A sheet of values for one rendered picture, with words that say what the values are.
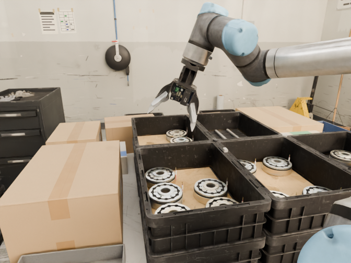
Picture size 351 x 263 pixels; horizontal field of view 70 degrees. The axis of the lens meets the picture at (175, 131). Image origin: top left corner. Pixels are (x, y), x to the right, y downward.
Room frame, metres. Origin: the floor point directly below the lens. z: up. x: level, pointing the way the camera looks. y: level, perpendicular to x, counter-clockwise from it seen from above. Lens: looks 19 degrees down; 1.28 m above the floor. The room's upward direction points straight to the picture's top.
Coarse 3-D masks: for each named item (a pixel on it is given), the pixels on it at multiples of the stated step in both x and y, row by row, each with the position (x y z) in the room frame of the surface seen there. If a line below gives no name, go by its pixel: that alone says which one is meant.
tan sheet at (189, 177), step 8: (200, 168) 0.85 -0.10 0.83; (208, 168) 0.85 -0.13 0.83; (184, 176) 0.79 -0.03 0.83; (192, 176) 0.79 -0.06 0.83; (200, 176) 0.79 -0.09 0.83; (208, 176) 0.79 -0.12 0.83; (176, 184) 0.74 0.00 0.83; (184, 184) 0.74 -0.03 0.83; (192, 184) 0.74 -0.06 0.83; (184, 192) 0.69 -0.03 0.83; (192, 192) 0.69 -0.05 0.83; (184, 200) 0.64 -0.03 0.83; (192, 200) 0.64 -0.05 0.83; (152, 208) 0.60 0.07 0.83; (192, 208) 0.60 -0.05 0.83
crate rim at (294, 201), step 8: (280, 136) 0.93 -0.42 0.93; (296, 144) 0.85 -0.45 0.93; (312, 152) 0.78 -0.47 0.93; (328, 160) 0.71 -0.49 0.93; (336, 168) 0.67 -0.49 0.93; (320, 192) 0.53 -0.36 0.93; (328, 192) 0.53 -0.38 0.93; (336, 192) 0.53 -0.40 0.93; (344, 192) 0.53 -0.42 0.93; (272, 200) 0.51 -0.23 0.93; (280, 200) 0.50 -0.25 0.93; (288, 200) 0.50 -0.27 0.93; (296, 200) 0.50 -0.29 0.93; (304, 200) 0.51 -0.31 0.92; (312, 200) 0.51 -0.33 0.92; (320, 200) 0.52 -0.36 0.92; (328, 200) 0.52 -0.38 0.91; (336, 200) 0.53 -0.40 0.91; (280, 208) 0.50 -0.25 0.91; (288, 208) 0.50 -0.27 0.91
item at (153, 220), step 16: (176, 144) 0.85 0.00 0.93; (192, 144) 0.85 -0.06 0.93; (208, 144) 0.86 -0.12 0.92; (144, 176) 0.61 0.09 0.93; (144, 192) 0.53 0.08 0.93; (144, 208) 0.48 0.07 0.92; (208, 208) 0.47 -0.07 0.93; (224, 208) 0.47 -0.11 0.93; (240, 208) 0.48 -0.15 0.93; (256, 208) 0.48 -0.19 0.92; (160, 224) 0.44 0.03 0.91; (176, 224) 0.44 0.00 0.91
